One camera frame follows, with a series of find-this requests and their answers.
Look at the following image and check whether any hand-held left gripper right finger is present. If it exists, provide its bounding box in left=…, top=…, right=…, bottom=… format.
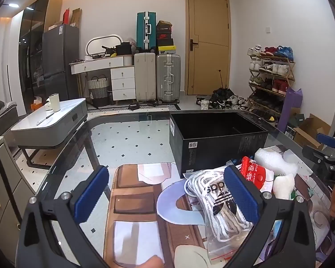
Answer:
left=223, top=164, right=317, bottom=268

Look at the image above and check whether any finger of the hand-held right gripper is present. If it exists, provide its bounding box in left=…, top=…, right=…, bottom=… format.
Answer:
left=316, top=133, right=335, bottom=153
left=301, top=145, right=335, bottom=174

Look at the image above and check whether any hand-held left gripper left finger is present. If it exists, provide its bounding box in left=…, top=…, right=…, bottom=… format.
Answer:
left=17, top=165, right=111, bottom=268

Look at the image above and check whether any clear bag of white laces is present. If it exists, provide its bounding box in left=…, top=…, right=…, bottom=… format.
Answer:
left=183, top=165, right=254, bottom=261

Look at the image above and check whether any white foam wrap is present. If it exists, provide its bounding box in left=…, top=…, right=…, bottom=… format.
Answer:
left=254, top=147, right=299, bottom=177

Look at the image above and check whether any black cardboard box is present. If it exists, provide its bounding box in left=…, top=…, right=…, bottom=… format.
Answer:
left=169, top=111, right=268, bottom=178

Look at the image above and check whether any open cardboard box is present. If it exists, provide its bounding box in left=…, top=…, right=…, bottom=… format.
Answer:
left=293, top=113, right=331, bottom=149

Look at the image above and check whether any red white packet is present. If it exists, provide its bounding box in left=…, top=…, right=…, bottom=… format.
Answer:
left=239, top=156, right=275, bottom=194

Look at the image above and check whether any purple yoga mat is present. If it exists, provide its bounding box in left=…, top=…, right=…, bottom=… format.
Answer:
left=276, top=87, right=303, bottom=132

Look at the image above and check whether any glass table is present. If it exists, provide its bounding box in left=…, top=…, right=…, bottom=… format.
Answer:
left=38, top=109, right=335, bottom=268

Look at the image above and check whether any grey white coffee table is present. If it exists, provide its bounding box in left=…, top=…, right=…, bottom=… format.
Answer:
left=10, top=98, right=88, bottom=171

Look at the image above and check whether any grey side cabinet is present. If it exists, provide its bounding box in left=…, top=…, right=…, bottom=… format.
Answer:
left=0, top=136, right=36, bottom=247

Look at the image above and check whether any white pen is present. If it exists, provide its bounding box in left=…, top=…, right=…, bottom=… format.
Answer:
left=36, top=113, right=55, bottom=126

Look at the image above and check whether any wooden shoe rack with shoes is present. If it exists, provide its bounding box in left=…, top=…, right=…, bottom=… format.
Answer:
left=247, top=45, right=294, bottom=118

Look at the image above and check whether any pile of shoes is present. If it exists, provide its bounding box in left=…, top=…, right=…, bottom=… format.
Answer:
left=195, top=88, right=251, bottom=110

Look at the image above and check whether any white cup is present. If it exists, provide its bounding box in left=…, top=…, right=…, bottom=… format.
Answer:
left=45, top=93, right=61, bottom=113

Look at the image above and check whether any woven laundry basket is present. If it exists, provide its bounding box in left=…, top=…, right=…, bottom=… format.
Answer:
left=88, top=75, right=111, bottom=107

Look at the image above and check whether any orange tissue box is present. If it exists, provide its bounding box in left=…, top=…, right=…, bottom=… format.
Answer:
left=31, top=96, right=43, bottom=112

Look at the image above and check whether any white drawer cabinet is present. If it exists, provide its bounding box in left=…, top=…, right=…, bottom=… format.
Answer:
left=111, top=66, right=137, bottom=101

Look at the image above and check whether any grey sofa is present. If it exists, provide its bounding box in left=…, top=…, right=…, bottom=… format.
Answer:
left=0, top=98, right=19, bottom=138

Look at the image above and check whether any cream suitcase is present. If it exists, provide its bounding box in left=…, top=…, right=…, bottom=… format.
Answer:
left=134, top=52, right=157, bottom=103

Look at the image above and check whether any white vanity desk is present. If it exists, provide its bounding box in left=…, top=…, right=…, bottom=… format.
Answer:
left=69, top=55, right=135, bottom=95

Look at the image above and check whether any dark grey fridge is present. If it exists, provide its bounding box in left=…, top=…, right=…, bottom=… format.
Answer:
left=42, top=24, right=80, bottom=101

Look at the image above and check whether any silver suitcase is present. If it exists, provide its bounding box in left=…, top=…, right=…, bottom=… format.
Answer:
left=156, top=54, right=182, bottom=103

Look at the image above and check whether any wooden door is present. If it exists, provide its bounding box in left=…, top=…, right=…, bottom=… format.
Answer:
left=185, top=0, right=231, bottom=96

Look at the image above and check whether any black bag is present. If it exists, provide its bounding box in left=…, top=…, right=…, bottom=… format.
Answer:
left=115, top=42, right=133, bottom=57

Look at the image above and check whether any oval mirror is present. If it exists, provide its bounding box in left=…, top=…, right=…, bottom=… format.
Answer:
left=85, top=34, right=124, bottom=58

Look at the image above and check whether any black glass cabinet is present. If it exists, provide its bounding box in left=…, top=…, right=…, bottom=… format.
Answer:
left=18, top=0, right=52, bottom=115

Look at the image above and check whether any yellow black shoe box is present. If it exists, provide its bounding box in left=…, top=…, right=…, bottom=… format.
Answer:
left=158, top=45, right=176, bottom=55

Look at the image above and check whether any teal suitcase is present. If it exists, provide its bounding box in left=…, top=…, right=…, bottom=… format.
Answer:
left=136, top=12, right=157, bottom=53

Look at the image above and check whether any flat cardboard box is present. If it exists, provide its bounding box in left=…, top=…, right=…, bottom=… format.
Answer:
left=70, top=8, right=83, bottom=28

